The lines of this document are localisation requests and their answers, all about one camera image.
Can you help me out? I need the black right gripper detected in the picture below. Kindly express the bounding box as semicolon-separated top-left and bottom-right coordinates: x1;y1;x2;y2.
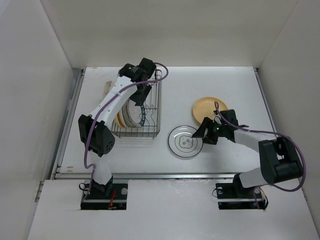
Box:
192;116;227;145

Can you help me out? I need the white plate green rim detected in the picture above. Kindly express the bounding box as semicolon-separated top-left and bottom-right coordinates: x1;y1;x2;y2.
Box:
167;125;203;159

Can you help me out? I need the tan plastic plate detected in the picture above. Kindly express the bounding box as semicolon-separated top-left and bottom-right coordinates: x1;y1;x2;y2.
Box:
192;96;228;125

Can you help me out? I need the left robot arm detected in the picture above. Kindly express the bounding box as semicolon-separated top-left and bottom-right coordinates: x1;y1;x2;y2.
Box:
78;57;163;199

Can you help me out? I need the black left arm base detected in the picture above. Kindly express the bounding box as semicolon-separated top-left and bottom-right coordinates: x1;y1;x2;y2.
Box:
80;183;128;211

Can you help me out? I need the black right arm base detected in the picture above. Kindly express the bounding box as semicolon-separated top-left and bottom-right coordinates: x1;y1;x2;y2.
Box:
212;182;269;210

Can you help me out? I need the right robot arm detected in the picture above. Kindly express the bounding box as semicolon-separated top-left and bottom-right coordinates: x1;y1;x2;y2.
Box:
192;109;306;197

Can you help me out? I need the white bowl green band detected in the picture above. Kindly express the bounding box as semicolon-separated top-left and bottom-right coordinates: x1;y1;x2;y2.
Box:
126;99;146;128

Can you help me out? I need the cream white plate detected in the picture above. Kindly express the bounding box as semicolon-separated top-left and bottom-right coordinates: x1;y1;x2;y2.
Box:
120;107;130;128

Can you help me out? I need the yellow plate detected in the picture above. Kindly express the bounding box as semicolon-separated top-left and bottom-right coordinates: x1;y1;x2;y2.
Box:
114;113;125;128

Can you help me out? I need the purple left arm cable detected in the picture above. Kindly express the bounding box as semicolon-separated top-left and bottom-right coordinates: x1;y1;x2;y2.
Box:
83;61;170;201

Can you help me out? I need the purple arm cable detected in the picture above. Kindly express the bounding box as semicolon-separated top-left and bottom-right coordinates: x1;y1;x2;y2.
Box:
213;100;307;208
83;61;170;201

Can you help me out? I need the grey wire dish rack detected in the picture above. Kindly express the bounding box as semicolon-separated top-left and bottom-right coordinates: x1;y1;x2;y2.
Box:
111;82;162;138

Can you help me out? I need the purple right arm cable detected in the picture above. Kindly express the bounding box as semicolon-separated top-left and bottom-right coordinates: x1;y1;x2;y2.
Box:
213;100;307;208

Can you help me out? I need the aluminium table rail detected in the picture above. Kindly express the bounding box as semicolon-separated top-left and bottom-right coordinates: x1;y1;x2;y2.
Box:
51;66;275;180

